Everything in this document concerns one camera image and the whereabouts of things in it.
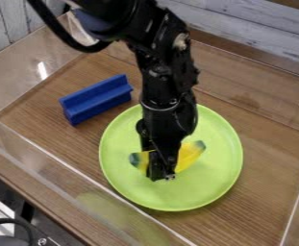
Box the blue plastic block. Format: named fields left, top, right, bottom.
left=58, top=74, right=132, bottom=126

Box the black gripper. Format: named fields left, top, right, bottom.
left=136, top=103, right=197, bottom=182

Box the clear acrylic front wall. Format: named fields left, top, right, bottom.
left=0, top=122, right=194, bottom=246

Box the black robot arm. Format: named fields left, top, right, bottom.
left=25, top=0, right=198, bottom=181

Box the yellow toy banana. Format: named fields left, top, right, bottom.
left=128, top=140, right=205, bottom=174

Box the green round plate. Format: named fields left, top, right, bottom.
left=98, top=106, right=243, bottom=211

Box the black cable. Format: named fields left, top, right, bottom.
left=0, top=218, right=33, bottom=246

